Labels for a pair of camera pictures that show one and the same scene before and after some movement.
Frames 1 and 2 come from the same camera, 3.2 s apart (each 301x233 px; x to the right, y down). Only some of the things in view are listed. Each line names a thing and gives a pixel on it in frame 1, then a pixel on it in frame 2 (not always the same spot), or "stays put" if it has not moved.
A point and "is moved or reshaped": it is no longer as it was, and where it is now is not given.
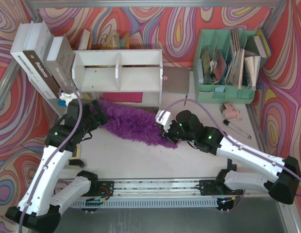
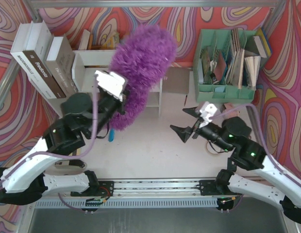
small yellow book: x=75 y=155 is moved or reshaped
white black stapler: x=75 y=164 is moved or reshaped
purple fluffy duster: x=137 y=122 → x=145 y=55
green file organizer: x=225 y=66 stays put
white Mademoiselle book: x=20 y=44 stays put
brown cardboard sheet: x=176 y=79 stays put
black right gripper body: x=170 y=135 → x=195 y=126
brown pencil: x=185 y=102 stays put
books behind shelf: x=113 y=42 stays put
